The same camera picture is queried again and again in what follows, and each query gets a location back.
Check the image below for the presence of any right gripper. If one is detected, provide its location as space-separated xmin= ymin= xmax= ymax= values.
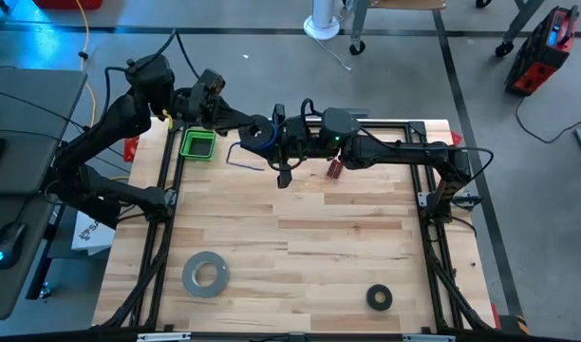
xmin=271 ymin=103 xmax=325 ymax=189

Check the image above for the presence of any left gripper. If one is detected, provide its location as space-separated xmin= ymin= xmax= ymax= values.
xmin=174 ymin=68 xmax=253 ymax=137

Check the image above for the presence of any black cable spool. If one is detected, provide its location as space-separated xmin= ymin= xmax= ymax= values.
xmin=237 ymin=113 xmax=278 ymax=154

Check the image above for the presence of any blue cord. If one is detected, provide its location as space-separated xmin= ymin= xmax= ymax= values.
xmin=225 ymin=123 xmax=280 ymax=172

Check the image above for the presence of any small red block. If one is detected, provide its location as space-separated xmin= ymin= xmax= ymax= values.
xmin=326 ymin=159 xmax=345 ymax=181

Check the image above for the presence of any green plastic bin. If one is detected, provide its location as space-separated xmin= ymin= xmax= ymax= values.
xmin=178 ymin=127 xmax=217 ymax=162

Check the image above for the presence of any grey cart leg with caster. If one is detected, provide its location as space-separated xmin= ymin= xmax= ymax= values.
xmin=349 ymin=0 xmax=372 ymax=56
xmin=494 ymin=0 xmax=547 ymax=58

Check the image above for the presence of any black tape roll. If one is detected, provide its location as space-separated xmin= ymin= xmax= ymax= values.
xmin=365 ymin=283 xmax=394 ymax=313

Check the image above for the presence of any grey tape roll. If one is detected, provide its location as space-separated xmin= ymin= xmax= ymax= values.
xmin=181 ymin=250 xmax=231 ymax=299

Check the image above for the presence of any wooden board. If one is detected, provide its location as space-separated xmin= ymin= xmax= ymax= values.
xmin=368 ymin=0 xmax=447 ymax=11

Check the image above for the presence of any white box with logo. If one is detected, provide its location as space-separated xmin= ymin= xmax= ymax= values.
xmin=70 ymin=212 xmax=117 ymax=257

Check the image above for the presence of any grey desk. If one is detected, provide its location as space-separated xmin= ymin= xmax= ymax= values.
xmin=0 ymin=67 xmax=88 ymax=322

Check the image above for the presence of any red plastic bin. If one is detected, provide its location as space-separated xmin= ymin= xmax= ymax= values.
xmin=32 ymin=0 xmax=104 ymax=10

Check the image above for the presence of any red black tool case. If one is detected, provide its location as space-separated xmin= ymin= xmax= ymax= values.
xmin=503 ymin=4 xmax=580 ymax=98

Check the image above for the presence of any black computer mouse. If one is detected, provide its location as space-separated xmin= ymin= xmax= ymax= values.
xmin=0 ymin=220 xmax=27 ymax=271

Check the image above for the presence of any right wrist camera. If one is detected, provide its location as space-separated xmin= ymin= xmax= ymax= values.
xmin=285 ymin=116 xmax=315 ymax=158

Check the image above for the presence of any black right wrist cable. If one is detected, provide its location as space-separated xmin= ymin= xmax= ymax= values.
xmin=299 ymin=97 xmax=321 ymax=119

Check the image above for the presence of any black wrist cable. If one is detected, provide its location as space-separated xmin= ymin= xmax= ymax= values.
xmin=299 ymin=97 xmax=321 ymax=119
xmin=145 ymin=28 xmax=201 ymax=80

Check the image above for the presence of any black aluminium rig frame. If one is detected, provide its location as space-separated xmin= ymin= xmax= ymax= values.
xmin=93 ymin=118 xmax=500 ymax=342

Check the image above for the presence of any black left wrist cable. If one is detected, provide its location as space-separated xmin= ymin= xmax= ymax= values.
xmin=145 ymin=28 xmax=201 ymax=80

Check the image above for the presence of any thin white cable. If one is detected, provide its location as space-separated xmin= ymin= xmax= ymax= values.
xmin=313 ymin=35 xmax=352 ymax=73

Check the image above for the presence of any white pedestal base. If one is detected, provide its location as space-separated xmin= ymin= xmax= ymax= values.
xmin=302 ymin=0 xmax=342 ymax=41

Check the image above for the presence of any yellow extension cable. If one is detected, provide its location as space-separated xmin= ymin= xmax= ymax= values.
xmin=74 ymin=0 xmax=125 ymax=189

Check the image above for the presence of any silver metal bracket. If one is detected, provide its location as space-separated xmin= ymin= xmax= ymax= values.
xmin=137 ymin=332 xmax=192 ymax=342
xmin=402 ymin=333 xmax=458 ymax=342

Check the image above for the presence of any thin black power cable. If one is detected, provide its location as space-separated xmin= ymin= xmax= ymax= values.
xmin=514 ymin=94 xmax=581 ymax=144

